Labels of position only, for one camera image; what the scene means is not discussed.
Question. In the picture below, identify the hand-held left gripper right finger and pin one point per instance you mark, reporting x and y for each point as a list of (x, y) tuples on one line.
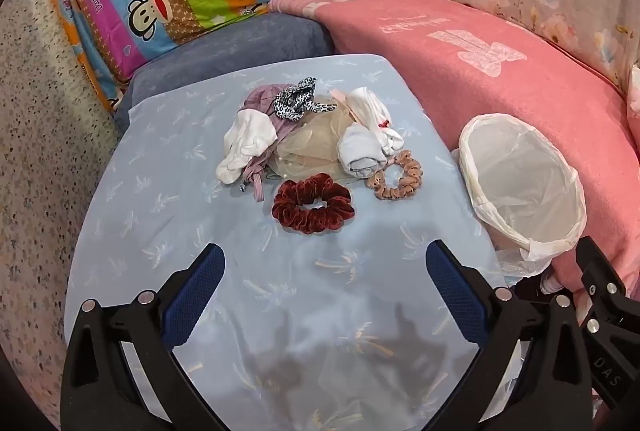
[(455, 291)]

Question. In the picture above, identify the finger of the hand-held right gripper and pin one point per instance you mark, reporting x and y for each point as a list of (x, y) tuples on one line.
[(602, 276)]

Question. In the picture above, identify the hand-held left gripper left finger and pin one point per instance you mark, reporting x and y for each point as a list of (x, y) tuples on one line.
[(195, 291)]

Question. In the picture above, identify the dark red velvet scrunchie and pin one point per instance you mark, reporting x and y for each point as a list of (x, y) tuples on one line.
[(290, 211)]

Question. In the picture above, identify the white plastic-lined trash bin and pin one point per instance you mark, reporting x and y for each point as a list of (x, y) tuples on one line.
[(520, 181)]

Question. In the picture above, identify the tan scrunchie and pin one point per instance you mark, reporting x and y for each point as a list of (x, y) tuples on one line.
[(410, 171)]

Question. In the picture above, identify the white sock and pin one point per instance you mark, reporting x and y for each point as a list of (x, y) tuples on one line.
[(357, 151), (245, 136)]

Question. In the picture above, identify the beige tulle mesh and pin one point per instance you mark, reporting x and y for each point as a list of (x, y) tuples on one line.
[(310, 141)]

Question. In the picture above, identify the white cloth with red tag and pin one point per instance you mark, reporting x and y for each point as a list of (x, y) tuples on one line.
[(367, 108)]

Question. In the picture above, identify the purple cloth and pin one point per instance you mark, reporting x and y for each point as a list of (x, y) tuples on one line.
[(265, 101)]

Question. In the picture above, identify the pink cloth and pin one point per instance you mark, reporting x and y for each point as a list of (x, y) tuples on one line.
[(341, 97)]

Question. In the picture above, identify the light blue palm print tablecloth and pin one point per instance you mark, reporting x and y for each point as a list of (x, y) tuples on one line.
[(300, 321)]

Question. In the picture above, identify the pink blanket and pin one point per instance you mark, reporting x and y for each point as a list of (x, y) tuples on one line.
[(500, 86)]

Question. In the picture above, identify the blue-grey cushion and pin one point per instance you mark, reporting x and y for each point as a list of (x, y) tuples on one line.
[(225, 46)]

